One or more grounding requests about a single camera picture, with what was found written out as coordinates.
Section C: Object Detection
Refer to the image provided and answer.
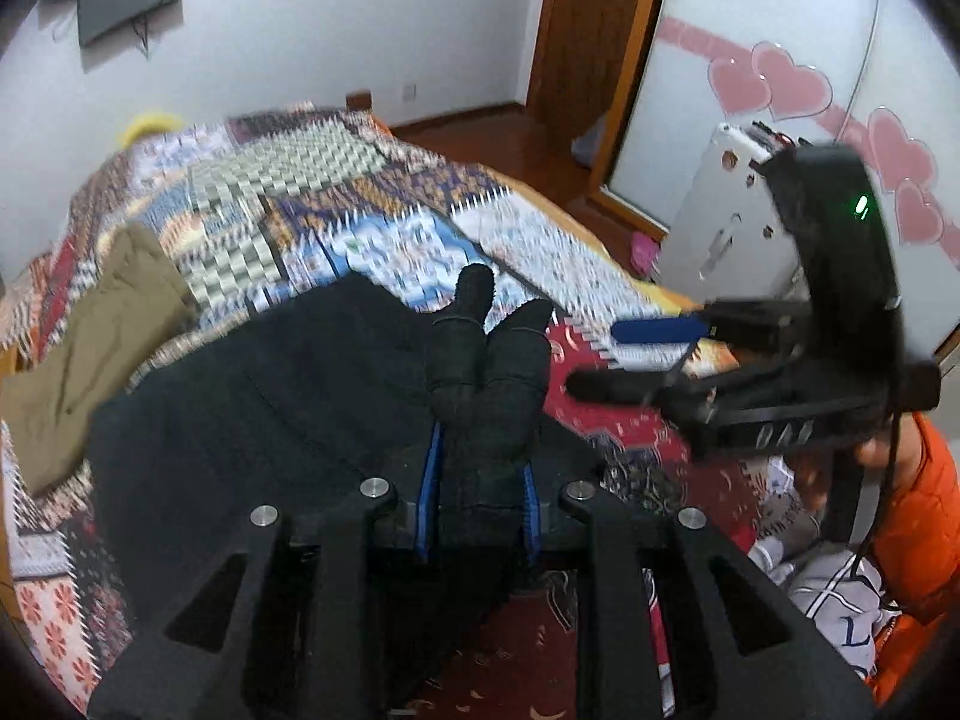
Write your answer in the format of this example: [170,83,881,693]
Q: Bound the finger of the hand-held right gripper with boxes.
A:
[611,298,811,350]
[566,364,751,406]

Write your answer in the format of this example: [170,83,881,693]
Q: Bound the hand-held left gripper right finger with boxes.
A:
[517,457,878,720]

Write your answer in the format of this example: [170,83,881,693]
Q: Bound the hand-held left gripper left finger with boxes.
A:
[88,424,443,720]

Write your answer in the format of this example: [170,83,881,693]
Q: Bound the black pants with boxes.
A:
[86,262,601,563]

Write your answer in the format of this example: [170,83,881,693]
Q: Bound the olive green pants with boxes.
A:
[0,223,200,496]

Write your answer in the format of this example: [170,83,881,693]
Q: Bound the person's right hand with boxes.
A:
[857,414,925,472]

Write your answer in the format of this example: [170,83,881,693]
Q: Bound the pink slipper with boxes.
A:
[630,231,662,275]

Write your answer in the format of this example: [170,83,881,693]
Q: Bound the grey blue bag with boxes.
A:
[571,111,612,170]

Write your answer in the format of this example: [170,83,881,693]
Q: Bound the patchwork printed blanket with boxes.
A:
[0,106,758,720]

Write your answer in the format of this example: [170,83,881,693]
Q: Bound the white printed garment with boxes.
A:
[746,457,901,683]

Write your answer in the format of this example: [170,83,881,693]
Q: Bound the wooden door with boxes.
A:
[525,0,668,136]

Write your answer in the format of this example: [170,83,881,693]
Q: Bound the white wardrobe with pink hearts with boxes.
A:
[589,0,960,361]

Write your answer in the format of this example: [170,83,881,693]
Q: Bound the yellow plastic item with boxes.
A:
[120,112,185,147]

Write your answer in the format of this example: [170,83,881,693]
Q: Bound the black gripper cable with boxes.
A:
[855,405,905,616]

